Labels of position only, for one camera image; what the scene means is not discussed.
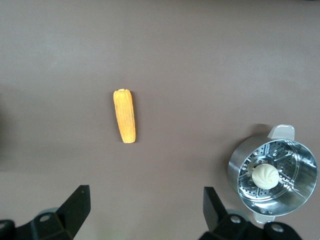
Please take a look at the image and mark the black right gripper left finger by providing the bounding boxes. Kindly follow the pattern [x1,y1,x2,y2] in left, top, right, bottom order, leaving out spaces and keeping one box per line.
[0,184,91,240]

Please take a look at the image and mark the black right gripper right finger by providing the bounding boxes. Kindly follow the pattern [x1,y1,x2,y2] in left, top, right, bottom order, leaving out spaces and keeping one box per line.
[199,186,305,240]

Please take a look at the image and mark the yellow corn cob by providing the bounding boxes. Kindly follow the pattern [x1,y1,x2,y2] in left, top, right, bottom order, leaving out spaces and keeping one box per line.
[112,88,137,144]

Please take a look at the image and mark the stainless steel steamer pot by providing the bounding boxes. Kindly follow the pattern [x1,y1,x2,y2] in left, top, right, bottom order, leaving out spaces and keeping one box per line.
[227,124,318,224]

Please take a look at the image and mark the white steamed bun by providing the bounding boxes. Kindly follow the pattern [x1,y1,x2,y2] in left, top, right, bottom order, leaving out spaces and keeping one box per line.
[251,163,279,190]

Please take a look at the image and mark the perforated steel steamer insert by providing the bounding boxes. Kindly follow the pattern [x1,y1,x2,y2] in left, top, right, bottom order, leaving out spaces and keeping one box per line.
[238,141,301,201]

